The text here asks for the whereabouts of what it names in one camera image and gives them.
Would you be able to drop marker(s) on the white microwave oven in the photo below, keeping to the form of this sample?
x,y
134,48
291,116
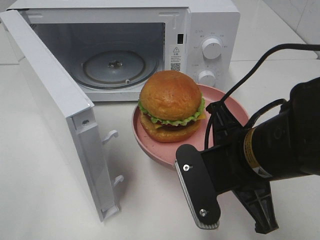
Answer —
x,y
179,27

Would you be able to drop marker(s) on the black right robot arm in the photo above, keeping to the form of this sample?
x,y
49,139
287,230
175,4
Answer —
x,y
280,141

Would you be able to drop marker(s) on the burger with lettuce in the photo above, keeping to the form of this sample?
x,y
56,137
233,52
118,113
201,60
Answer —
x,y
171,106

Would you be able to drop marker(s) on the pink round plate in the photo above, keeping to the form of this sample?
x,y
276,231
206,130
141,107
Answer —
x,y
165,153

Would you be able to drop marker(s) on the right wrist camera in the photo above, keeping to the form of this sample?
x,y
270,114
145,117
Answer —
x,y
197,187

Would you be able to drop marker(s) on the white lower timer knob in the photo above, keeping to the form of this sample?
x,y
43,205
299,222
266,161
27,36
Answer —
x,y
207,78

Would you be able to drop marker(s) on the glass microwave turntable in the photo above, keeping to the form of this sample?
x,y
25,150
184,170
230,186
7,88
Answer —
x,y
115,65

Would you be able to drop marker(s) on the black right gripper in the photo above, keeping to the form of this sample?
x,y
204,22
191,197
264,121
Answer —
x,y
237,162

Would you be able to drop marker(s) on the white microwave door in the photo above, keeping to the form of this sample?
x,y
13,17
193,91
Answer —
x,y
67,111

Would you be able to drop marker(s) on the white upper microwave knob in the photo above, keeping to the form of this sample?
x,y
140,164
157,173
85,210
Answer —
x,y
211,47

